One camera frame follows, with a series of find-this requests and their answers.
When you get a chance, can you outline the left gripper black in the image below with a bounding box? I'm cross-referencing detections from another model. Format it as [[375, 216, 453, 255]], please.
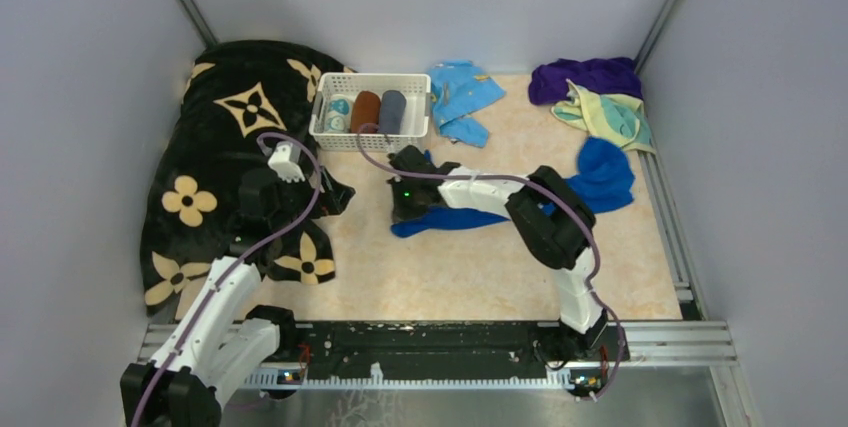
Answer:
[[270, 165, 355, 233]]

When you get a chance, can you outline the royal blue towel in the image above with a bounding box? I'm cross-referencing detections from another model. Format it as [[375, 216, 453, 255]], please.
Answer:
[[390, 137, 635, 238]]

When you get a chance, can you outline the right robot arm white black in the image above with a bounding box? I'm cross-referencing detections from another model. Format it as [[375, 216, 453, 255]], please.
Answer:
[[388, 146, 608, 359]]

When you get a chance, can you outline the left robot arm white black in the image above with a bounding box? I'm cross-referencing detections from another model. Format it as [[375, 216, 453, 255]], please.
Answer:
[[120, 166, 355, 426]]

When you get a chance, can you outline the white blue patterned rolled towel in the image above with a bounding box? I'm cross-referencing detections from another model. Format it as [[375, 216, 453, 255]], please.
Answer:
[[322, 95, 353, 134]]

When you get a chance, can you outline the brown rolled towel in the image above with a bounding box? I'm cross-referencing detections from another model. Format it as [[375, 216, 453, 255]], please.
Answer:
[[350, 91, 381, 133]]

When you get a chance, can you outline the grey rolled towel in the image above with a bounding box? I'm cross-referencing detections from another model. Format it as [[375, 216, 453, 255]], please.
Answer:
[[378, 90, 407, 135]]

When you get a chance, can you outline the white plastic basket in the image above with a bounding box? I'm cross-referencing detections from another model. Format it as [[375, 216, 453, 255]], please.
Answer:
[[309, 73, 431, 152]]

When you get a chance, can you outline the light blue patterned towel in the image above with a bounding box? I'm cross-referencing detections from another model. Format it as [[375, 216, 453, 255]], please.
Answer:
[[427, 60, 506, 148]]

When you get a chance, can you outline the black floral blanket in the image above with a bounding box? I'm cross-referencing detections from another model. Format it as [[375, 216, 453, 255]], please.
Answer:
[[139, 40, 346, 316]]

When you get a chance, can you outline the purple towel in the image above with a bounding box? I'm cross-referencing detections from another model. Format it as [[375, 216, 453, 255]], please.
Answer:
[[528, 57, 643, 105]]

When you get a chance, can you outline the yellow green towel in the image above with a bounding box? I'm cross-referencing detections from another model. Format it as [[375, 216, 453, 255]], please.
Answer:
[[550, 80, 656, 154]]

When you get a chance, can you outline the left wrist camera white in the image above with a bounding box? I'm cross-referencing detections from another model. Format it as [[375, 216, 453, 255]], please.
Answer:
[[267, 141, 306, 183]]

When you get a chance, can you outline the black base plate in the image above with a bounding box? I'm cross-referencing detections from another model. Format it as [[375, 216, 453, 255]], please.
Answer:
[[268, 321, 630, 383]]

